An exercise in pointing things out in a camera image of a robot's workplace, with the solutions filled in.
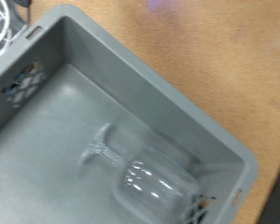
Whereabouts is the grey wire dish rack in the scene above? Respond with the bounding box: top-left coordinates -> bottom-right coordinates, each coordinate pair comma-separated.
0,0 -> 33,63

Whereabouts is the clear wine glass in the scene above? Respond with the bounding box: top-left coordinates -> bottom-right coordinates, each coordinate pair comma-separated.
77,122 -> 203,224

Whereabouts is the grey plastic crate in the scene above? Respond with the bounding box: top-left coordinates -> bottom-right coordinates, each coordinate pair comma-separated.
0,3 -> 259,224

